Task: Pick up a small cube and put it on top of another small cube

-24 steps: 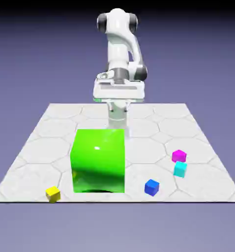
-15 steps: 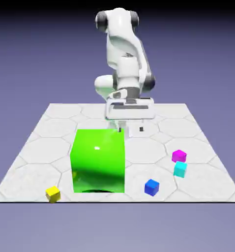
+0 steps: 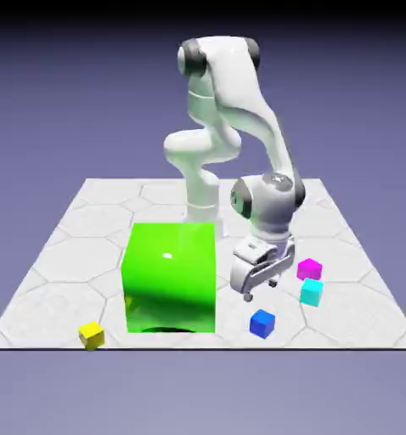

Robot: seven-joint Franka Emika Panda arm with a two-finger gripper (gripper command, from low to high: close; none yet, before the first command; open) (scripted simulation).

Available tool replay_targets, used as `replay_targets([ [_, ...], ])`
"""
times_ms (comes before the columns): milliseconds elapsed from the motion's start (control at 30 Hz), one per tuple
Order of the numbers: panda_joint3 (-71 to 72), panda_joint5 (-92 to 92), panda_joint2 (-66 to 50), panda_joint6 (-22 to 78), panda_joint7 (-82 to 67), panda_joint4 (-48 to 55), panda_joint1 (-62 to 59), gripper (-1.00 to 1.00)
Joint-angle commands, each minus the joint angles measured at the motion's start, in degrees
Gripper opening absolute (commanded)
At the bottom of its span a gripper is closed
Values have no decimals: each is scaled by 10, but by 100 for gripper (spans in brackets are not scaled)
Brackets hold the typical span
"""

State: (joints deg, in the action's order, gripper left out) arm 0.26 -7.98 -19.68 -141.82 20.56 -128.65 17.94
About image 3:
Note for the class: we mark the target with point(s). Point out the large green box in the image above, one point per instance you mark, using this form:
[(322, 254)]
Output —
[(170, 277)]

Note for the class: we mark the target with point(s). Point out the small cyan cube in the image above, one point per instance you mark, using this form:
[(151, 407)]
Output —
[(311, 292)]

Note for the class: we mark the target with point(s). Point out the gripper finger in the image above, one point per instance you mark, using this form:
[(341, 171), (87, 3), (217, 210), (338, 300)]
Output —
[(273, 282), (247, 297)]

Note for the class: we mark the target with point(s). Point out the small yellow cube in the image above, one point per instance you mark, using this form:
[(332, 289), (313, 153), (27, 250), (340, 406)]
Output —
[(92, 335)]

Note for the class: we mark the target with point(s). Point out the small magenta cube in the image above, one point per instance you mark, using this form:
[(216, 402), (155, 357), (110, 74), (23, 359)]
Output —
[(309, 269)]

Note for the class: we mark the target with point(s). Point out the small blue cube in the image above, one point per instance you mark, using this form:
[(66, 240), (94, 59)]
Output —
[(262, 324)]

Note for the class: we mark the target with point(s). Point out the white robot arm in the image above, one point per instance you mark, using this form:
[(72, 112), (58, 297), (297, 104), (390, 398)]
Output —
[(243, 102)]

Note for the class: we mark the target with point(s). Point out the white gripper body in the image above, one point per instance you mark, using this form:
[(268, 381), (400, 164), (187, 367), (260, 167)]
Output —
[(254, 273)]

